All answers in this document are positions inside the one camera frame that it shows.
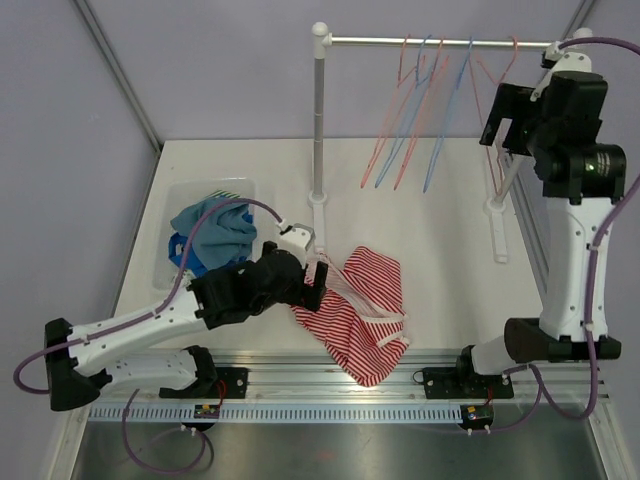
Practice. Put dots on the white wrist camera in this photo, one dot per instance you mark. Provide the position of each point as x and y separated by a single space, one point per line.
296 239
557 59

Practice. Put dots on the white metal clothes rack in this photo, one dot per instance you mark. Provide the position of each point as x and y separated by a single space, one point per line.
323 39

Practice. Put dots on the green white striped tank top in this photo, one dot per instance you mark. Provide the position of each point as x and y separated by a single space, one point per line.
223 194

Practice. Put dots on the white plastic basket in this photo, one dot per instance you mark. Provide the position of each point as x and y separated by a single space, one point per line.
178 196

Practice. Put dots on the teal blue tank top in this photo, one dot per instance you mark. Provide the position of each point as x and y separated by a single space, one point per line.
225 238

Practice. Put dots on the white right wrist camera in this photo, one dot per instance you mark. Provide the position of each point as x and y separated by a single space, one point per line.
557 59

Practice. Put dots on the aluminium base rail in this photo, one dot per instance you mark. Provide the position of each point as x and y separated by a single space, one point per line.
315 378

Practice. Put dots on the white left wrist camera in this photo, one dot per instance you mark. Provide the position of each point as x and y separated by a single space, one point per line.
296 239

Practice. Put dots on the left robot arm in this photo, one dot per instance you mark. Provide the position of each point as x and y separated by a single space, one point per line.
456 292

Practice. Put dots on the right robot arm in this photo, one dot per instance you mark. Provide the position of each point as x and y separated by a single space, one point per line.
582 183

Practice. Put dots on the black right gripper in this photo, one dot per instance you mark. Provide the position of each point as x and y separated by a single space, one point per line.
512 102

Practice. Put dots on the red white striped tank top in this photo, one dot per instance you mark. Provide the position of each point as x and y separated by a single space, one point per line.
361 321

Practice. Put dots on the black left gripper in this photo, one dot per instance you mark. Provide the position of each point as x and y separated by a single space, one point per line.
309 296

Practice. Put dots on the white slotted cable duct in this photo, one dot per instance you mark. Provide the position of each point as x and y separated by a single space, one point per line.
278 413

